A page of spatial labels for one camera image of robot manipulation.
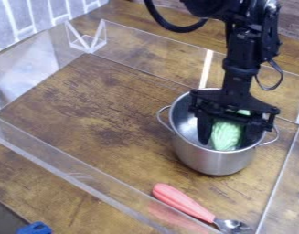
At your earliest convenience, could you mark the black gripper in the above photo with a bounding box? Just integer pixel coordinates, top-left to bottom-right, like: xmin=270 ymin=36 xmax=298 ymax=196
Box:
xmin=190 ymin=58 xmax=279 ymax=148

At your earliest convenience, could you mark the green bumpy toy gourd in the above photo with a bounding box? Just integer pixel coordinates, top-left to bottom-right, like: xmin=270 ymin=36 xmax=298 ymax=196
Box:
xmin=210 ymin=120 xmax=244 ymax=151

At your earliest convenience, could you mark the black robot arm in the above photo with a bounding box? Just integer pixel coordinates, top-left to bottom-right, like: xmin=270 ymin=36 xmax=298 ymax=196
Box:
xmin=182 ymin=0 xmax=280 ymax=144

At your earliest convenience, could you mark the silver metal pot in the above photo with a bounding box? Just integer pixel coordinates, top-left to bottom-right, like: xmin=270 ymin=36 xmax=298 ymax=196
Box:
xmin=156 ymin=93 xmax=278 ymax=176

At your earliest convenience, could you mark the blue object at edge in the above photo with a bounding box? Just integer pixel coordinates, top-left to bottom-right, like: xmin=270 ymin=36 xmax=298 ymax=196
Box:
xmin=16 ymin=221 xmax=52 ymax=234

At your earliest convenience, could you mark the clear acrylic enclosure wall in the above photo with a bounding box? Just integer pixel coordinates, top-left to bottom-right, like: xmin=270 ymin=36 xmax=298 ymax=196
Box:
xmin=0 ymin=16 xmax=299 ymax=234

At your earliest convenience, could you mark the red handled metal spoon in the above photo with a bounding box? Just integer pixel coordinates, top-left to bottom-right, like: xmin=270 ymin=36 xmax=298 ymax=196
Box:
xmin=152 ymin=183 xmax=254 ymax=234

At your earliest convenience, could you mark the clear acrylic triangular bracket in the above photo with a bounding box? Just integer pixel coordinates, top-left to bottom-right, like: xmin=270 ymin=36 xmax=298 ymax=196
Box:
xmin=64 ymin=20 xmax=107 ymax=54

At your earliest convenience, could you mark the black cable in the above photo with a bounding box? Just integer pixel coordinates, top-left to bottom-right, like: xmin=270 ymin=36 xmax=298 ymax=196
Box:
xmin=143 ymin=0 xmax=286 ymax=91

